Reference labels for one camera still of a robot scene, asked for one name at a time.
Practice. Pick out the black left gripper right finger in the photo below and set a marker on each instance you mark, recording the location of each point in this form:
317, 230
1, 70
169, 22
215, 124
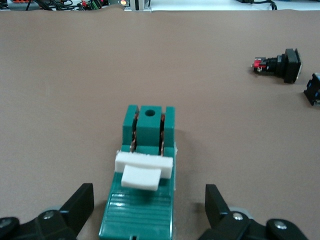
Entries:
225, 220

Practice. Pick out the aluminium camera post bracket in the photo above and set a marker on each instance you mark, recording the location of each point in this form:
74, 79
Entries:
140, 5

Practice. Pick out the brown table mat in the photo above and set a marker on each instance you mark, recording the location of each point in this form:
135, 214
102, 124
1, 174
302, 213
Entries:
75, 100

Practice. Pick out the green mushroom push button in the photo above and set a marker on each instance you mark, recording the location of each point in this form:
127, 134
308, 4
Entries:
313, 90

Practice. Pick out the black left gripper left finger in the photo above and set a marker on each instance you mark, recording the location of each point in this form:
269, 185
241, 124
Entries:
67, 215

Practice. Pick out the black box red light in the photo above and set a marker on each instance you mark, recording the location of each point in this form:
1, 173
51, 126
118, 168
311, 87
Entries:
123, 2

